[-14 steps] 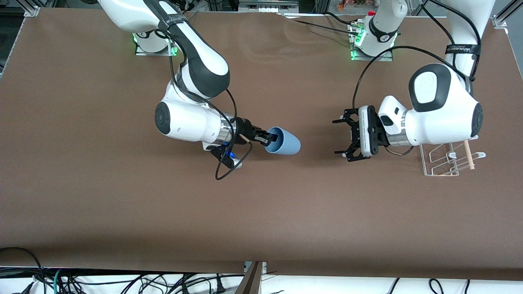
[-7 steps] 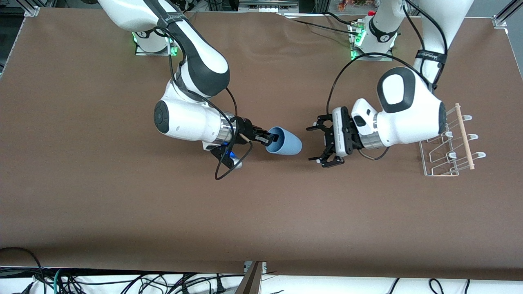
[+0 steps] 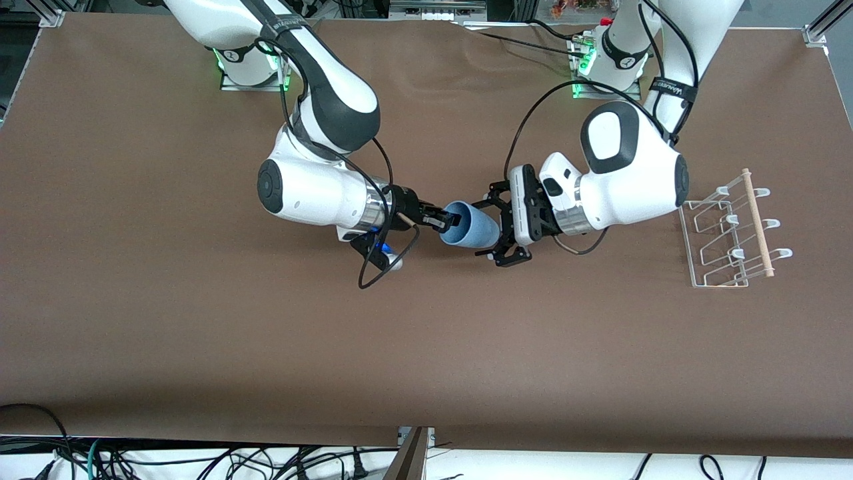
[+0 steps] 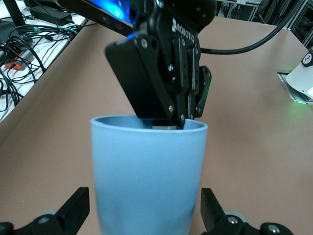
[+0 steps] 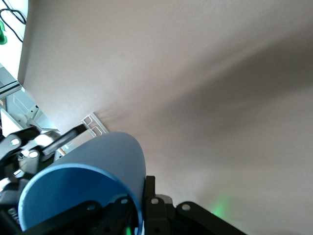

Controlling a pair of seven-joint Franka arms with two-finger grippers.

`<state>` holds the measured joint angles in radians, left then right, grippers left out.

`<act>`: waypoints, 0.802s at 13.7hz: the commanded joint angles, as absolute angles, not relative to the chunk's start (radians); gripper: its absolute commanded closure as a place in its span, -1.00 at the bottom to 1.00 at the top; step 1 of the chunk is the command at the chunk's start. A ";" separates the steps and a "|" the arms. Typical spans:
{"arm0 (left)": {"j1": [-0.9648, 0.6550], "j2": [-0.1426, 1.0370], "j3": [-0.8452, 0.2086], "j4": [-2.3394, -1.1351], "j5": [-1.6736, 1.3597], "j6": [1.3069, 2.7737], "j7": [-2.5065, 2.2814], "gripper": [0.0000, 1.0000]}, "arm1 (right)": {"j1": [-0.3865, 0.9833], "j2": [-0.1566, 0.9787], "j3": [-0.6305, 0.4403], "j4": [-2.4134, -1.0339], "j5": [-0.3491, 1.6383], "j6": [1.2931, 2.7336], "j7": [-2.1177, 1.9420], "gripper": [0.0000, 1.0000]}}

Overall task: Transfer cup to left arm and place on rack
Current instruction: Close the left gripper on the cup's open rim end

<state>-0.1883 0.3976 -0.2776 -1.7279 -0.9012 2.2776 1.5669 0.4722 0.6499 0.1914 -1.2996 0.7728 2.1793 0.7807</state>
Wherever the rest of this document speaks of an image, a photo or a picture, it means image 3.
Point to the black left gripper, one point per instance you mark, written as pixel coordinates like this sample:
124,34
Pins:
548,218

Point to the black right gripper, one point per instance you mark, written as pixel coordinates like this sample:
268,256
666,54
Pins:
404,204

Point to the blue cup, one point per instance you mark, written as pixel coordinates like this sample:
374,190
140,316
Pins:
480,230

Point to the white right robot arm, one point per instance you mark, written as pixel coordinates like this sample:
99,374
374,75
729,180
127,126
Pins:
313,193

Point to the brown table cover sheet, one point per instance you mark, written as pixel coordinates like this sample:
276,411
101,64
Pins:
426,333

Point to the white power strip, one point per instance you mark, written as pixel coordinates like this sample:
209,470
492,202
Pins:
436,13

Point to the brown angled beam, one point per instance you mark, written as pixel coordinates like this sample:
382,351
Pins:
408,463

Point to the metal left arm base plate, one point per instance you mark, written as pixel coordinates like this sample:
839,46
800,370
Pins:
580,94

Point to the metal bracket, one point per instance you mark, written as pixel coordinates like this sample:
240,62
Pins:
430,434

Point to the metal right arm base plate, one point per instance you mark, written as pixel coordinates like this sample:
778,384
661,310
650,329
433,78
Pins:
233,85

